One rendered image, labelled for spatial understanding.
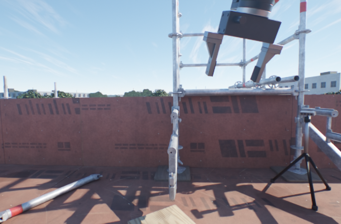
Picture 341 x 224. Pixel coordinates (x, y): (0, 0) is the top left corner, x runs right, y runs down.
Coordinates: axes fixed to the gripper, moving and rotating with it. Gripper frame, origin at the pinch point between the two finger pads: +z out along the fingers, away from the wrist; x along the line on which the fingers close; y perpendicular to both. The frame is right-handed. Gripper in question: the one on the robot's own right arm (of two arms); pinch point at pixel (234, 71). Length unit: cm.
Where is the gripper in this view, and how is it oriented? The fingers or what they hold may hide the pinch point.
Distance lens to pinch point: 51.6
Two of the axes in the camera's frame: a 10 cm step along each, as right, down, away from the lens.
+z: -1.6, 8.8, 4.5
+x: 9.8, 0.9, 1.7
